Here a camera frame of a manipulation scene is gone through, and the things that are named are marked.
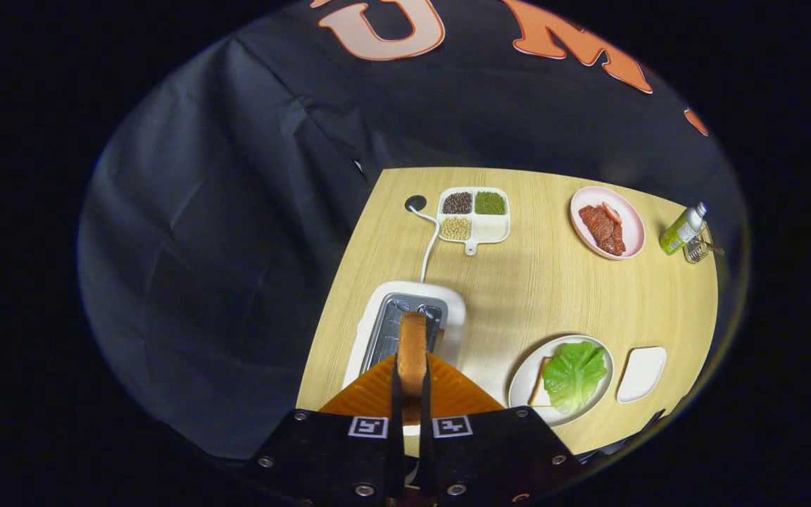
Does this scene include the green lettuce leaf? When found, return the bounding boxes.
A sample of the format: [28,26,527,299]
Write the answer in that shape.
[542,342,608,415]

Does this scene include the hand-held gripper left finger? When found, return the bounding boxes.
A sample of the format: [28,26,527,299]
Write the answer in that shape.
[247,352,406,507]

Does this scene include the white divided dish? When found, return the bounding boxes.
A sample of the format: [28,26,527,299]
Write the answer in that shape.
[436,187,511,256]

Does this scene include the white power cable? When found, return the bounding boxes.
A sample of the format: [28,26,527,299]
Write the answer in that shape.
[409,206,443,284]

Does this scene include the metal wire basket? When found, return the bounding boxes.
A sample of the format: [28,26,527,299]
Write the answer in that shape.
[684,224,719,264]

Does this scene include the white bread slice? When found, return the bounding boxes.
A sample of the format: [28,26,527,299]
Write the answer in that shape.
[529,357,554,409]

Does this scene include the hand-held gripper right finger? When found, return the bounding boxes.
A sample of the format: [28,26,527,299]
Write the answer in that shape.
[418,352,584,506]

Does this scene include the small white square plate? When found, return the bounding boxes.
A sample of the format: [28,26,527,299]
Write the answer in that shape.
[616,346,667,403]

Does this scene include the round white plate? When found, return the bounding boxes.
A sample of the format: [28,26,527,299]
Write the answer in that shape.
[508,334,615,428]

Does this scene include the pink plate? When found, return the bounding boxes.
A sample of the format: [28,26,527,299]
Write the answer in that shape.
[570,186,646,261]

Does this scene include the white toaster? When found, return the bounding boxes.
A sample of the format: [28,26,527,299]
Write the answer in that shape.
[342,281,467,437]

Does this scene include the toasted bread slice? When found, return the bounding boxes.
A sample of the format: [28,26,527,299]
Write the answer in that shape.
[397,312,429,425]

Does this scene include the metal bottle with green label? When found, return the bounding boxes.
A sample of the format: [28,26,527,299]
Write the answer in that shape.
[659,202,708,256]

